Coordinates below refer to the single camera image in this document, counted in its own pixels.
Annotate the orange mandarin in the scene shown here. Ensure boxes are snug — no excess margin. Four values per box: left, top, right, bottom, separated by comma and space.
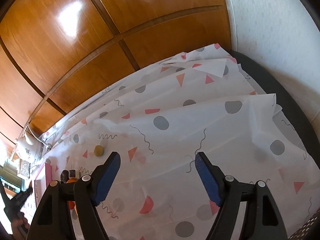
66, 178, 77, 184
68, 201, 75, 210

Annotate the dark cut root large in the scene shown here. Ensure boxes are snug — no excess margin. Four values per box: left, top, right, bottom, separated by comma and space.
60, 170, 69, 184

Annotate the ornate white tissue box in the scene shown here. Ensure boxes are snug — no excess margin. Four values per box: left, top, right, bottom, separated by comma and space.
17, 159, 30, 180

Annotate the patterned white tablecloth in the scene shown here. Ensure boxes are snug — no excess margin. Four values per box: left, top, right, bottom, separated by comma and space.
42, 44, 319, 239

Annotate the white kettle power cord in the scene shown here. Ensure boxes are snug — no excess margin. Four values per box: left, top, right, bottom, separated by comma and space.
26, 122, 53, 152

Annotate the pink rimmed tray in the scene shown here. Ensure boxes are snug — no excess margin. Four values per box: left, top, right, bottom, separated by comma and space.
33, 163, 52, 207

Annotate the white ceramic electric kettle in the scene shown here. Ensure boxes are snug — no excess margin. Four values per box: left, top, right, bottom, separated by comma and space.
15, 132, 42, 164

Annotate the yellow green fruit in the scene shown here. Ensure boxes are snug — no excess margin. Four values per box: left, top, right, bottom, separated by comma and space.
94, 145, 104, 157

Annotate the operator hand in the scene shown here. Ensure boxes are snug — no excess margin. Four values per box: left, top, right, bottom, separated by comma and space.
11, 212, 30, 240

